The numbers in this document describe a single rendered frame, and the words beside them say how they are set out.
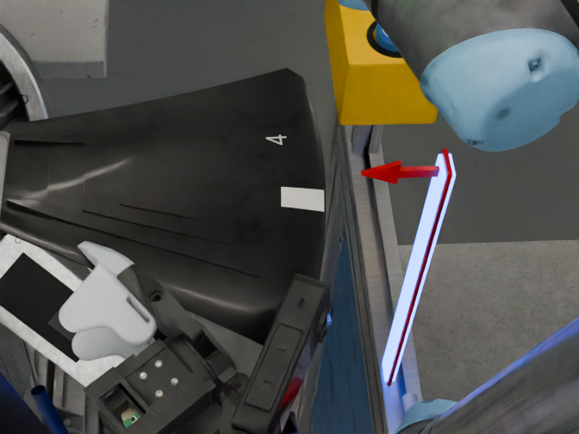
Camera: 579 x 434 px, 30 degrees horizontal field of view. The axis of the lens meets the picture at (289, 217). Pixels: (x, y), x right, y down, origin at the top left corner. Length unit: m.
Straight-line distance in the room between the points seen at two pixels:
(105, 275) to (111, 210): 0.07
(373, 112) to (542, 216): 1.12
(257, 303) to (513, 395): 0.22
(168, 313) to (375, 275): 0.49
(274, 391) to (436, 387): 1.41
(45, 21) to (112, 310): 0.72
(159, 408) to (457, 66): 0.27
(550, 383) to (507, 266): 1.66
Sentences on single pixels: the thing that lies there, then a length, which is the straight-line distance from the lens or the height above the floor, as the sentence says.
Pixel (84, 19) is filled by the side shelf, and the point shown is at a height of 0.86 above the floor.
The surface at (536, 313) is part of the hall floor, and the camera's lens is 2.19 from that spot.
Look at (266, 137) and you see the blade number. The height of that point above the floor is 1.18.
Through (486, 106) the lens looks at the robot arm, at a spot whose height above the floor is 1.40.
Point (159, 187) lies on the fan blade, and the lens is 0.77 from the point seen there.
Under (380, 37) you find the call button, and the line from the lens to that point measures 1.04.
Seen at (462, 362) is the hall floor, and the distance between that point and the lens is 2.10.
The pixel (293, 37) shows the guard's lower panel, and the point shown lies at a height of 0.63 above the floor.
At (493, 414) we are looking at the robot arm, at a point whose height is 1.25.
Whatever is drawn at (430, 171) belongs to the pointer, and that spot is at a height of 1.18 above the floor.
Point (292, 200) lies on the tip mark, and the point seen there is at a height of 1.17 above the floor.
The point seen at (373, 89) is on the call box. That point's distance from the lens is 1.05.
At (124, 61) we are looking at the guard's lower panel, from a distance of 1.71.
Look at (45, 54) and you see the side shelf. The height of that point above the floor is 0.86.
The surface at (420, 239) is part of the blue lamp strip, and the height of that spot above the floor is 1.09.
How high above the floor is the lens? 1.80
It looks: 54 degrees down
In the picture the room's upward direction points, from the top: 6 degrees clockwise
